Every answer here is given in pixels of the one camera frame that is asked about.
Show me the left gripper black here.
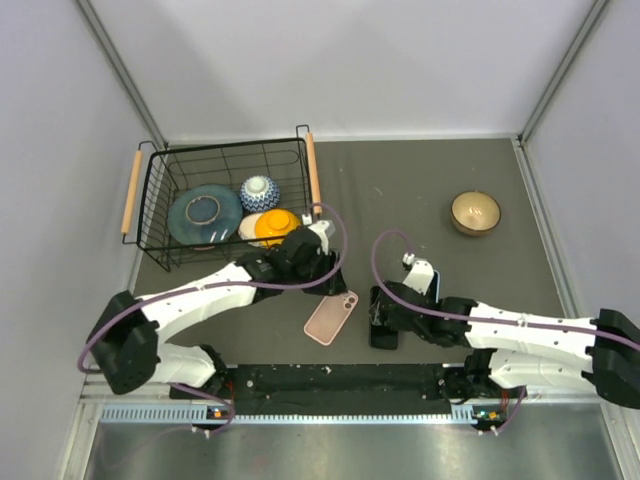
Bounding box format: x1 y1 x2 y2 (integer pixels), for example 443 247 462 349
287 247 346 296

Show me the black smartphone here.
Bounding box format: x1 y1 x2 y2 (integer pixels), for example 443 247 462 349
368 286 399 351

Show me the light blue phone case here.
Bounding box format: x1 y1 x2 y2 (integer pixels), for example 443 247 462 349
430 270 441 303

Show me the pink phone case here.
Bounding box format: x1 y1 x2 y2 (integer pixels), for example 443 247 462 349
303 291 359 346

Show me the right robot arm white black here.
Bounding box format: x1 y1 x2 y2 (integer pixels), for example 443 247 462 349
369 281 639 409

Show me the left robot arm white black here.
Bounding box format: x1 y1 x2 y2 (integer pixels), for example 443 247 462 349
81 220 346 397

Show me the yellow bowl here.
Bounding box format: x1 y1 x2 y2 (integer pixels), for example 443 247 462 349
254 209 301 248

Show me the cream white bowl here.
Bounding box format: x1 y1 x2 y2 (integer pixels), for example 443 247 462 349
238 213 262 247

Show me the blue white patterned bowl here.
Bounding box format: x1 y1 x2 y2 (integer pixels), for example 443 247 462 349
239 175 281 213

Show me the dark blue ceramic plate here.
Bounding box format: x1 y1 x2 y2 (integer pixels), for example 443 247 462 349
167 184 243 246

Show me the gold brown bowl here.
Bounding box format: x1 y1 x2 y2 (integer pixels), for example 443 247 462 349
450 191 502 236

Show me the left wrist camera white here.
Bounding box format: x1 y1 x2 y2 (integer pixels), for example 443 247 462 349
302 214 336 254

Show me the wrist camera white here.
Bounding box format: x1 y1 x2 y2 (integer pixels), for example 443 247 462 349
402 253 435 295
302 214 336 254

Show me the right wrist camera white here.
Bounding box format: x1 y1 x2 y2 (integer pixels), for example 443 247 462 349
402 253 435 295

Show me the right wooden basket handle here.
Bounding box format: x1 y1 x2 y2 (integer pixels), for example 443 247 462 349
305 132 322 215

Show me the wooden basket handle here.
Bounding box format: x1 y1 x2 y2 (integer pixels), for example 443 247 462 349
305 132 322 215
120 148 143 236

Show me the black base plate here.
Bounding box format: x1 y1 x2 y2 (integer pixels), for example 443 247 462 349
168 362 531 416

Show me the black wire basket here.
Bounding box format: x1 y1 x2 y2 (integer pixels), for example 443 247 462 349
121 124 320 271

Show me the white slotted cable duct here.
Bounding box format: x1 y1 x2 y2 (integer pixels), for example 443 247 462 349
100 404 506 426

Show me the left wooden basket handle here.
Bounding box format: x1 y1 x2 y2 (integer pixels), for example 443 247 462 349
120 148 143 236

